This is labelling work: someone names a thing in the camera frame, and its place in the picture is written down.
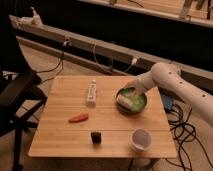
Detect blue device on floor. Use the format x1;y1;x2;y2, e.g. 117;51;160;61
161;94;173;110

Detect black eraser block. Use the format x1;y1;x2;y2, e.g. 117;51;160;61
91;132;102;144

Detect black chair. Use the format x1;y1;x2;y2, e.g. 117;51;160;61
0;69;48;171

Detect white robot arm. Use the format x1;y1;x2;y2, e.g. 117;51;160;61
125;62;213;127

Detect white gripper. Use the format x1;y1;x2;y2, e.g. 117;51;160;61
117;87;143;108

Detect green bowl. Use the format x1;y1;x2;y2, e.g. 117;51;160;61
116;88;147;114

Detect white tube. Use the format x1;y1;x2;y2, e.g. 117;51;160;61
86;80;97;106

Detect white plug with cable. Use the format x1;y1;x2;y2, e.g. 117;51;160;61
92;40;139;76

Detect black cable left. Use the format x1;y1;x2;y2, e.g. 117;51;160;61
34;39;72;86

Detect black floor cables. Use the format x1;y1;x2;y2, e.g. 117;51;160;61
165;103;213;171

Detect white spray bottle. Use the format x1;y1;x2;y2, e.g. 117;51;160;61
19;7;43;27

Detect orange carrot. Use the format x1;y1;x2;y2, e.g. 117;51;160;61
68;114;89;123

